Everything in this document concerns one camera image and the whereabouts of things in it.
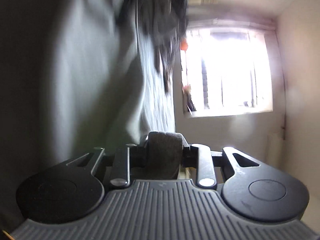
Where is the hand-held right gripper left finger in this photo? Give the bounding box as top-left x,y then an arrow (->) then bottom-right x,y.
66,134 -> 148,188

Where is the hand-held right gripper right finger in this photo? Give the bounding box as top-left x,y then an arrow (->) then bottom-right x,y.
182,140 -> 260,188

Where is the grey hoodie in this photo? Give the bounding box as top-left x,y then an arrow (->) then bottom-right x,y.
0,0 -> 184,230

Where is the window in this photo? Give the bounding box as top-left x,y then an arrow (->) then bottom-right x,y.
180,25 -> 274,118

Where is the plaid shirt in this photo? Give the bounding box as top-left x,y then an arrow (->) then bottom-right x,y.
154,40 -> 180,95

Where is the black jacket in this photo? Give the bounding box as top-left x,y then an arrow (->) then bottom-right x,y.
117,0 -> 188,45

